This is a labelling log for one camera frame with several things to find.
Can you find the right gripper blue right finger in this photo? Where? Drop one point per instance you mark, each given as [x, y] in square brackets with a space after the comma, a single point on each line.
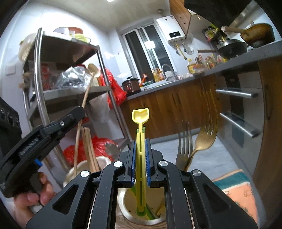
[192, 200]

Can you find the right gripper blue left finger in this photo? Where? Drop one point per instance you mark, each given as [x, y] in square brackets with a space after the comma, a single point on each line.
[90, 199]

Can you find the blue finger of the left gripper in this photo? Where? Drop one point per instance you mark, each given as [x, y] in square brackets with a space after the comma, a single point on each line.
[56, 130]

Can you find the silver fork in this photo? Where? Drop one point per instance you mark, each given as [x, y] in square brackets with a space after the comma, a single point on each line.
[185, 146]

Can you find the yellow plastic utensil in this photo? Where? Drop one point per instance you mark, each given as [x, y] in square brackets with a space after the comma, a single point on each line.
[147, 212]
[140, 117]

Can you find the kitchen faucet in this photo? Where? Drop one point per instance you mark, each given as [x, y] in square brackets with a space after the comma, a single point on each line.
[169, 74]

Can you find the kitchen window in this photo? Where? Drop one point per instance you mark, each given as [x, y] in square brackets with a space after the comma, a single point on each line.
[147, 51]

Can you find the person's left hand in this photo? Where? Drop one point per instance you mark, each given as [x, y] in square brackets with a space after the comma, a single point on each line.
[24, 201]

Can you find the white ceramic double utensil holder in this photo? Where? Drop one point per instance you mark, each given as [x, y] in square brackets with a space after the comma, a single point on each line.
[126, 216]

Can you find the patterned quilted table mat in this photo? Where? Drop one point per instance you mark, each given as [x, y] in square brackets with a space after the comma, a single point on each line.
[237, 186]

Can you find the stainless steel shelf rack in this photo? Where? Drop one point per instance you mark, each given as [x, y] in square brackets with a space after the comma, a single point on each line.
[60, 72]

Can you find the crumpled clear plastic bag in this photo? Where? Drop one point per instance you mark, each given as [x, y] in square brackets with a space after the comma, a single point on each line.
[74, 77]

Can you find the hanging red plastic bag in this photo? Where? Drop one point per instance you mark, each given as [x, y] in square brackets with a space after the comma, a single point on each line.
[120, 95]

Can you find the brown rice cooker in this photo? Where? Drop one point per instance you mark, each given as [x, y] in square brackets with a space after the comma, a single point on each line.
[131, 86]

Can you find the built-in oven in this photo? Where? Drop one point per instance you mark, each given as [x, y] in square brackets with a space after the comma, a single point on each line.
[241, 116]

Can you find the yellow oil bottle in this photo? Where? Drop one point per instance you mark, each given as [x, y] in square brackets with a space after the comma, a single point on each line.
[191, 66]

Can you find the black wok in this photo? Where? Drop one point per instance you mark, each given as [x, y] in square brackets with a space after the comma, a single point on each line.
[229, 49]

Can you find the white water heater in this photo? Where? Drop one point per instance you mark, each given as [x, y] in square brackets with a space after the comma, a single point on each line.
[170, 28]

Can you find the brown frying pan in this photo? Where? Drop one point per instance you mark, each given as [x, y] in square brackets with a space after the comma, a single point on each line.
[256, 35]

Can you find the black range hood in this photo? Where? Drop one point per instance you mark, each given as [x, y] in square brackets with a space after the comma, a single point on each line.
[221, 12]

